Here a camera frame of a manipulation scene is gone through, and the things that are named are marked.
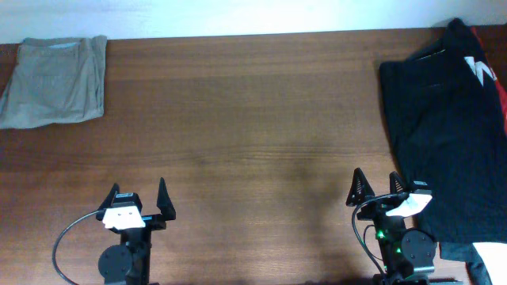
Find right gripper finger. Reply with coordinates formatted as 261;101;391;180
345;168;375;207
389;171;407;194

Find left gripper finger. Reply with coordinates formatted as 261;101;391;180
156;177;176;220
98;183;120;210

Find black shorts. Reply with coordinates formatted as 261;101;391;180
379;17;507;245

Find white t-shirt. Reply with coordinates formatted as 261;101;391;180
473;242;507;285

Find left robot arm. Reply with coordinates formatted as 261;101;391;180
96;178;176;285

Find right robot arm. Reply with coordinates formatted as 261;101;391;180
345;168;460;285

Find dark grey garment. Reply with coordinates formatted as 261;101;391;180
440;242;493;285

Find black red printed garment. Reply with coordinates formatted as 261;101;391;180
463;26;507;135

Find folded khaki shorts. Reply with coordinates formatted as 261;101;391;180
1;36;108;129

